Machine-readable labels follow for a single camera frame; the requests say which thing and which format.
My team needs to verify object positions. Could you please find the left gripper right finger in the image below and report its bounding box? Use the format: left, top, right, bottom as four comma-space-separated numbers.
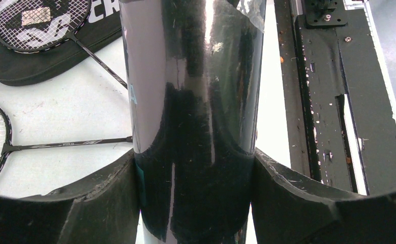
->
251, 149, 396, 243

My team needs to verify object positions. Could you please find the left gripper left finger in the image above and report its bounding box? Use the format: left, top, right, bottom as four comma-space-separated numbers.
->
0, 150, 139, 243

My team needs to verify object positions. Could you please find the black shuttlecock tube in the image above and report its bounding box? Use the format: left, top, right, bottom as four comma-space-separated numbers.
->
119, 1, 266, 243

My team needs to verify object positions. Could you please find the black racket bag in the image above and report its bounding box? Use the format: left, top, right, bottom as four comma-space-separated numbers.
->
0, 1, 121, 86

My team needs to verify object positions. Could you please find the black racket on bag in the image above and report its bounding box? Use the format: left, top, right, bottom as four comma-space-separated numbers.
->
0, 0, 128, 88

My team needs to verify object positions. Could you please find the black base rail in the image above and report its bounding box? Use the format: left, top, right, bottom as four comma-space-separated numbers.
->
275, 1, 396, 195

